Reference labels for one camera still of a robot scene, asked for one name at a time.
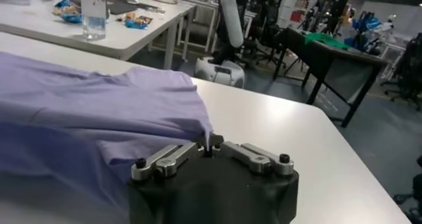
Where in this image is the dark snack packet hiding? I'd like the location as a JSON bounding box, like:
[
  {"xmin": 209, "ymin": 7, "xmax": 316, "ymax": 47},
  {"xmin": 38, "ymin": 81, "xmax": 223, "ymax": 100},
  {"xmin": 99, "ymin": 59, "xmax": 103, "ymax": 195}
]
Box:
[{"xmin": 136, "ymin": 14, "xmax": 154, "ymax": 25}]

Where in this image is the black office chair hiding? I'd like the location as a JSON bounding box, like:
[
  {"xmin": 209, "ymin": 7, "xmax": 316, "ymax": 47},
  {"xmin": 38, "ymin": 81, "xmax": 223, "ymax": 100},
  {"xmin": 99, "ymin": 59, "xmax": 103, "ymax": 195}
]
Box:
[
  {"xmin": 380, "ymin": 32, "xmax": 422, "ymax": 111},
  {"xmin": 245, "ymin": 1, "xmax": 287, "ymax": 68}
]

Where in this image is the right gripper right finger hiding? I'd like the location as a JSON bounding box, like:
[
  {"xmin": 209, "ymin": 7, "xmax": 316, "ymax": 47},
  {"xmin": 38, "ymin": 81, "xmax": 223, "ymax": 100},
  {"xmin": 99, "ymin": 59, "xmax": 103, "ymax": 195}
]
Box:
[{"xmin": 209, "ymin": 133, "xmax": 295, "ymax": 177}]

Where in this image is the black chair wheel base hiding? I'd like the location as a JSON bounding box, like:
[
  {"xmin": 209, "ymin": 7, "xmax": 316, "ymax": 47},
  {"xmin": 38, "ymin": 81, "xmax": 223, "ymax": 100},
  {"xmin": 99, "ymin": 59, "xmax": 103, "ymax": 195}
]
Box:
[{"xmin": 392, "ymin": 154, "xmax": 422, "ymax": 224}]

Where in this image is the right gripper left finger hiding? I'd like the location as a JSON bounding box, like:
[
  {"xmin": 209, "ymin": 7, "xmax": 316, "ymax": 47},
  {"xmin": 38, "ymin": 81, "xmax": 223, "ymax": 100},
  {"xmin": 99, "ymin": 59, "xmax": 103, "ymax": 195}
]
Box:
[{"xmin": 131, "ymin": 136, "xmax": 212, "ymax": 182}]

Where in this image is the clear water bottle plain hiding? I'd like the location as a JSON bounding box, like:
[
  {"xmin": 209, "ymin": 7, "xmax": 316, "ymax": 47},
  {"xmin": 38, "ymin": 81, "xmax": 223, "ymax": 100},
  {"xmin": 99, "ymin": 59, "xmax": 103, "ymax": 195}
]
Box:
[{"xmin": 80, "ymin": 0, "xmax": 109, "ymax": 42}]

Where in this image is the green cloth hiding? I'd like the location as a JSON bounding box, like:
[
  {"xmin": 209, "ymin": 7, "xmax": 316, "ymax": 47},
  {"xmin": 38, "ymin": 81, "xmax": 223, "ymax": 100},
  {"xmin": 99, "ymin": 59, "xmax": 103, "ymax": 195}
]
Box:
[{"xmin": 301, "ymin": 30, "xmax": 350, "ymax": 51}]

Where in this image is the black metal table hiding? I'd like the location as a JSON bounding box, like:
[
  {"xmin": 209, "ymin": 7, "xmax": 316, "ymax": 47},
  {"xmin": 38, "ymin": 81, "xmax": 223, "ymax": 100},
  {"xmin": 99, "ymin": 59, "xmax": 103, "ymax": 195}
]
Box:
[{"xmin": 272, "ymin": 26, "xmax": 390, "ymax": 128}]

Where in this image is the white wheeled humanoid robot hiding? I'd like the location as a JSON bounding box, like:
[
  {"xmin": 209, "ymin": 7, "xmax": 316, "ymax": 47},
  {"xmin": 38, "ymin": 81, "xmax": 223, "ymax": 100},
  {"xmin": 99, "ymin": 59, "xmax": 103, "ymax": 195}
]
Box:
[{"xmin": 193, "ymin": 0, "xmax": 264, "ymax": 88}]

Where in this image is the purple t-shirt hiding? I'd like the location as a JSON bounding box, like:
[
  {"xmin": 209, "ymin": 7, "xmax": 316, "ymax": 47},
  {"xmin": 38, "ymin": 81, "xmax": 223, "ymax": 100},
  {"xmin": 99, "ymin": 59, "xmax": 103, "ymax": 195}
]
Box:
[{"xmin": 0, "ymin": 51, "xmax": 215, "ymax": 224}]

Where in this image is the black mouse pad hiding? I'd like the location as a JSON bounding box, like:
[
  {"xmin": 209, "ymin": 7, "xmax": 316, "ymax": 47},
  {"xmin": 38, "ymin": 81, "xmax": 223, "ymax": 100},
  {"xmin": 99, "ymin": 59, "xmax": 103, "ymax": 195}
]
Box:
[{"xmin": 127, "ymin": 0, "xmax": 166, "ymax": 14}]

